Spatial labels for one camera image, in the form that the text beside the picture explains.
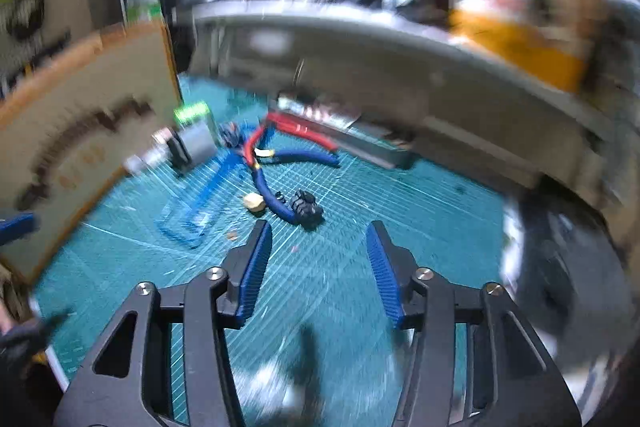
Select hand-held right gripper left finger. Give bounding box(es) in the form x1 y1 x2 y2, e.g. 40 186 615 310
52 219 274 427

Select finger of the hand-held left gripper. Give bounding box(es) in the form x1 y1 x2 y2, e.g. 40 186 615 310
0 213 38 245

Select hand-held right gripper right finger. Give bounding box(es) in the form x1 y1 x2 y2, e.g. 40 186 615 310
365 221 583 427

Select brown cardboard box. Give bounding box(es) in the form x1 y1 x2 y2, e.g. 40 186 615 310
0 19 183 285

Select green cutting mat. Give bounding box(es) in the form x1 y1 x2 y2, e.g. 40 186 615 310
30 74 511 427

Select small black toy part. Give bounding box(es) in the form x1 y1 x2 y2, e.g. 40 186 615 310
275 189 324 229

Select blue transparent plastic case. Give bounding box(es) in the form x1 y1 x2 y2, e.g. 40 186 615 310
154 152 242 249

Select grey metal bar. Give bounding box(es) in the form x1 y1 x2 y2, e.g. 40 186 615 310
276 93 417 171

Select grey device with green label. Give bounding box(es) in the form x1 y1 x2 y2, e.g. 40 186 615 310
167 102 222 174

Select small silver cylinder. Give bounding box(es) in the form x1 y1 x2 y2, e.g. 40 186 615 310
122 129 173 176

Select grey desk riser shelf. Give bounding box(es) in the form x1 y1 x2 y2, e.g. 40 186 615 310
175 0 633 210

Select clear bottle with green label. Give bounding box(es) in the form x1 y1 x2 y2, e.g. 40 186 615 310
125 0 164 26

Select yellow and white container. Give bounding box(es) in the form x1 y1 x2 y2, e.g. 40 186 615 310
445 0 603 94

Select red handled pliers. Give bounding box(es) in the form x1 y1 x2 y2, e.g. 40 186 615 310
242 112 340 165

